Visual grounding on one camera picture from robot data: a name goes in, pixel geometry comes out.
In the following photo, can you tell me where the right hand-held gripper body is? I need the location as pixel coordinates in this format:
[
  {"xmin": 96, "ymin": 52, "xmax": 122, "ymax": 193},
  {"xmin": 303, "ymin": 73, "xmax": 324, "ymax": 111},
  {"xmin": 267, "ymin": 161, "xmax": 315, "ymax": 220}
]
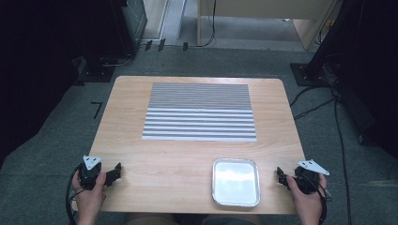
[{"xmin": 293, "ymin": 159, "xmax": 330, "ymax": 195}]

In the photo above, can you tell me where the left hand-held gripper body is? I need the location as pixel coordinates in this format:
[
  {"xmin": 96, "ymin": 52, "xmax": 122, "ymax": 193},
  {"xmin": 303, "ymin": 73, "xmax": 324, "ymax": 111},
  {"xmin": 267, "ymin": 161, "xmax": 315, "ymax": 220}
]
[{"xmin": 77, "ymin": 155, "xmax": 108, "ymax": 191}]

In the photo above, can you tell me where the person's left hand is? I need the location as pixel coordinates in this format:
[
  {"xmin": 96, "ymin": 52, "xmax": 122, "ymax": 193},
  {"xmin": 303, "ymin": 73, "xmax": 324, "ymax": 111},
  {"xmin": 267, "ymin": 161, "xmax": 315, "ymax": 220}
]
[{"xmin": 71, "ymin": 171, "xmax": 108, "ymax": 218}]

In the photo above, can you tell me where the person's right hand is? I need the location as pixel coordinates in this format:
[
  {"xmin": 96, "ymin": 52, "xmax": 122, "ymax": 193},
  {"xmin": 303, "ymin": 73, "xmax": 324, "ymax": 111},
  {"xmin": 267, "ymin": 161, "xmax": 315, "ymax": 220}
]
[{"xmin": 285, "ymin": 173, "xmax": 329, "ymax": 218}]

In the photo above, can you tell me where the silver metal tray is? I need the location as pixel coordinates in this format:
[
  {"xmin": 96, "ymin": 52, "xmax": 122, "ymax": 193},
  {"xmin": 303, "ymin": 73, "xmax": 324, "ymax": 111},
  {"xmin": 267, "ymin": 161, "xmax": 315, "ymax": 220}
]
[{"xmin": 211, "ymin": 157, "xmax": 262, "ymax": 208}]

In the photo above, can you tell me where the person's left leg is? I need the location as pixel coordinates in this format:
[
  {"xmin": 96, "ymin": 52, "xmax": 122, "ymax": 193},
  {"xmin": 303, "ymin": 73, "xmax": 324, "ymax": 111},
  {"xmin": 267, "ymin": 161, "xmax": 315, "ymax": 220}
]
[{"xmin": 124, "ymin": 212, "xmax": 176, "ymax": 225}]

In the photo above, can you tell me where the person's leg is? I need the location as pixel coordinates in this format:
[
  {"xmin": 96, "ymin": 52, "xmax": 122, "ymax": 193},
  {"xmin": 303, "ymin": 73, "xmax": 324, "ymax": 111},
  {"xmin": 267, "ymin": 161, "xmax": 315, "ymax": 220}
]
[
  {"xmin": 124, "ymin": 212, "xmax": 176, "ymax": 225},
  {"xmin": 200, "ymin": 213, "xmax": 263, "ymax": 225}
]

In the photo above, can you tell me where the black tape corner mark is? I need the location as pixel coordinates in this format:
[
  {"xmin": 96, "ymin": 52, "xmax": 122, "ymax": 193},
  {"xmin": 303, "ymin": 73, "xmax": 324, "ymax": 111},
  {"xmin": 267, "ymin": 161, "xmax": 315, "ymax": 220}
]
[{"xmin": 90, "ymin": 101, "xmax": 103, "ymax": 120}]

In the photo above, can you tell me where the person's right leg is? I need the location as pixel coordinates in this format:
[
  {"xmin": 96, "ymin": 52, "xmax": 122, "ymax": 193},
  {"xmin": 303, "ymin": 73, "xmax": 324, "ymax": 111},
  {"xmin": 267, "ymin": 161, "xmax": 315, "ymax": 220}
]
[{"xmin": 200, "ymin": 213, "xmax": 263, "ymax": 225}]

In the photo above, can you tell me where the black stand base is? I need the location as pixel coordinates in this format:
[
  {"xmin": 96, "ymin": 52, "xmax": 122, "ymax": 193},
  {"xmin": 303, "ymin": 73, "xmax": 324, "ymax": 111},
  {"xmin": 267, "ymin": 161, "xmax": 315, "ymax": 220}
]
[
  {"xmin": 74, "ymin": 55, "xmax": 116, "ymax": 87},
  {"xmin": 289, "ymin": 62, "xmax": 333, "ymax": 88}
]

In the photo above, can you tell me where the grey striped placemat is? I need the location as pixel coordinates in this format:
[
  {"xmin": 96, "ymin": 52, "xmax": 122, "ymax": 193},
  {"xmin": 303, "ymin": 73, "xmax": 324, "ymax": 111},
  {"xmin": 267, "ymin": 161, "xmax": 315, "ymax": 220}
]
[{"xmin": 141, "ymin": 82, "xmax": 258, "ymax": 143}]

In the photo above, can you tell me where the dark curtain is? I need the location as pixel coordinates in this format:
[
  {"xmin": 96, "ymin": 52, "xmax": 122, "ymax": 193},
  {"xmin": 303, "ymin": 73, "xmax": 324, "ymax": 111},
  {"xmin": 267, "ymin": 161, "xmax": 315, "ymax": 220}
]
[
  {"xmin": 304, "ymin": 0, "xmax": 398, "ymax": 159},
  {"xmin": 0, "ymin": 0, "xmax": 83, "ymax": 172}
]

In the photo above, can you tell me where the dark equipment cabinet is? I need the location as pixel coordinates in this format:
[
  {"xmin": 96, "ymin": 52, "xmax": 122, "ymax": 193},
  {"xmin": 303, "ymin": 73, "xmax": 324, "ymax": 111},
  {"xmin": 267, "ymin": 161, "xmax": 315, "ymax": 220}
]
[{"xmin": 82, "ymin": 0, "xmax": 148, "ymax": 60}]

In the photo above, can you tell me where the light wooden cabinet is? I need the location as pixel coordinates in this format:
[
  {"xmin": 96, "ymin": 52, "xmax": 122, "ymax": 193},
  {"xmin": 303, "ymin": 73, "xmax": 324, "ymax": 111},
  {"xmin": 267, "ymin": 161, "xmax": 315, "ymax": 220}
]
[{"xmin": 196, "ymin": 0, "xmax": 342, "ymax": 52}]

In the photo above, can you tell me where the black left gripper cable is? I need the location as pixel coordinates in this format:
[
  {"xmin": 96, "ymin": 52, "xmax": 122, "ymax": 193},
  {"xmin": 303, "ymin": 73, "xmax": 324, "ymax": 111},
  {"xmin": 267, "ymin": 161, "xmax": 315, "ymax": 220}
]
[{"xmin": 64, "ymin": 164, "xmax": 84, "ymax": 225}]

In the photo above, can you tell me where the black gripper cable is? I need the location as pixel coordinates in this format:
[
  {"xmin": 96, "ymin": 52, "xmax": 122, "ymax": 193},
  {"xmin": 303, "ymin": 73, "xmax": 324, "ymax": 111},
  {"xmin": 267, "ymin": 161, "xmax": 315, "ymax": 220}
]
[
  {"xmin": 314, "ymin": 179, "xmax": 333, "ymax": 225},
  {"xmin": 64, "ymin": 164, "xmax": 84, "ymax": 225}
]

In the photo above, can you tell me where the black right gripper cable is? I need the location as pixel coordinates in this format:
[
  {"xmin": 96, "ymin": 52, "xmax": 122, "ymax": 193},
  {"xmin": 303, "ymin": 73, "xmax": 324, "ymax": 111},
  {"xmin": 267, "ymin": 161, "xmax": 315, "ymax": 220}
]
[{"xmin": 314, "ymin": 179, "xmax": 333, "ymax": 225}]

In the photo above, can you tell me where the long black floor cable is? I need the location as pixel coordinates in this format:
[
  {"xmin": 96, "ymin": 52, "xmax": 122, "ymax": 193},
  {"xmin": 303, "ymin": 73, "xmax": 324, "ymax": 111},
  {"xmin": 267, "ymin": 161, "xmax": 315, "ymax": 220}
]
[{"xmin": 332, "ymin": 93, "xmax": 353, "ymax": 225}]

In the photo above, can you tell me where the grey floor cable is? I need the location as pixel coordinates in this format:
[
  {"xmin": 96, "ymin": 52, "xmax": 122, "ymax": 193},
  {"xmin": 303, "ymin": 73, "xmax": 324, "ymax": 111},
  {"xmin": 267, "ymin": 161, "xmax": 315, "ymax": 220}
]
[{"xmin": 99, "ymin": 53, "xmax": 135, "ymax": 68}]

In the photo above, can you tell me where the black hanging cable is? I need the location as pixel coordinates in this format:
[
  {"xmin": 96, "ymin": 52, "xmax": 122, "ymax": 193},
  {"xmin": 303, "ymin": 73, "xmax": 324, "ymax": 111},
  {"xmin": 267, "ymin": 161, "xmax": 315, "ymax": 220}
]
[{"xmin": 197, "ymin": 0, "xmax": 218, "ymax": 49}]

